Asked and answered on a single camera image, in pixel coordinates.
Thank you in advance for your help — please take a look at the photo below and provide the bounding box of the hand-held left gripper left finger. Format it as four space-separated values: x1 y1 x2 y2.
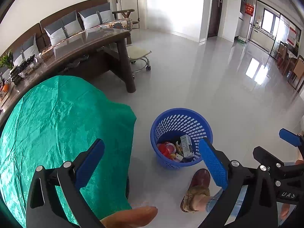
26 138 105 228

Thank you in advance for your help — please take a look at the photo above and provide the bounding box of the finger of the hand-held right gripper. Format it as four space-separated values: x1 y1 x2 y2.
253 146 285 174
279 128 304 147

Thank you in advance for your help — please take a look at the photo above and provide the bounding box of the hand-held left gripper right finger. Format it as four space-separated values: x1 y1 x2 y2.
198 138 278 228

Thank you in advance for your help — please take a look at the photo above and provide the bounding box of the white milk carton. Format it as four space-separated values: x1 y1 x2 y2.
180 135 194 158

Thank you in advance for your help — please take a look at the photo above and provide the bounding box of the crushed red can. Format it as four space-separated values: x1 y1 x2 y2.
158 142 177 158

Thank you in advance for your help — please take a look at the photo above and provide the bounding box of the blue plastic waste basket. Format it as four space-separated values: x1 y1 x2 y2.
150 108 213 170

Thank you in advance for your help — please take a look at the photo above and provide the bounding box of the person's right hand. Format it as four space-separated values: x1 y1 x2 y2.
279 204 291 220

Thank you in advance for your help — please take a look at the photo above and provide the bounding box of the person's left hand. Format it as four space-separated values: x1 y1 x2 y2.
101 206 158 228

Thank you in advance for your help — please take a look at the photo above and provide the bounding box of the person's brown shoe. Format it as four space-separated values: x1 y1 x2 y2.
180 169 211 213

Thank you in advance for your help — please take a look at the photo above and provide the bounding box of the person's jeans leg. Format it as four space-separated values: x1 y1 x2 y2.
205 185 247 219

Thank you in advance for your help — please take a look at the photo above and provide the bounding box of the green tablecloth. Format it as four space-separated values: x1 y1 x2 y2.
0 75 137 228

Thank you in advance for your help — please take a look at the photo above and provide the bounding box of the wooden dining chair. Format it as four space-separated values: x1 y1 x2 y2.
288 55 304 91

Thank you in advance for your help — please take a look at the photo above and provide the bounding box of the kitchen counter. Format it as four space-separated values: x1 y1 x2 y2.
252 26 277 53

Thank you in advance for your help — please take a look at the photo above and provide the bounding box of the glass tray of dark grapes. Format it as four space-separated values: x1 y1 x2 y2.
18 55 39 77

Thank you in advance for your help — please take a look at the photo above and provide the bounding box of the dark wooden coffee table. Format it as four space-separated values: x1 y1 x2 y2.
0 27 137 114

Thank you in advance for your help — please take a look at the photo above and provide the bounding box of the potted green plant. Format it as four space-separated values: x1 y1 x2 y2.
0 50 22 85

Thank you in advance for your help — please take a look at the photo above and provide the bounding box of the white cushioned stool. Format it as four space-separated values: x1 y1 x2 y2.
127 46 152 73

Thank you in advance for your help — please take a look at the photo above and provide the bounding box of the grey white pillow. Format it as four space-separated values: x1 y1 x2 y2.
44 11 82 45
78 2 114 30
13 34 40 64

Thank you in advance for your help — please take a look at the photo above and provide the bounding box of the floral sofa cover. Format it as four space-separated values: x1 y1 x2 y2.
102 19 133 32

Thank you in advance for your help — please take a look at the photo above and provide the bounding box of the dark brown door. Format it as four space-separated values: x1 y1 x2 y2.
208 0 224 38

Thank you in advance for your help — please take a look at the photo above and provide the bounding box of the brown wooden sofa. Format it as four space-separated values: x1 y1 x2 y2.
0 0 138 62

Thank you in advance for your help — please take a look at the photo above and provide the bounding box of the white door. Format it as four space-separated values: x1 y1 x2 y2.
114 0 140 29

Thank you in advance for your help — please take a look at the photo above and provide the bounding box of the red wall poster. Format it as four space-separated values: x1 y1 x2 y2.
245 3 256 17

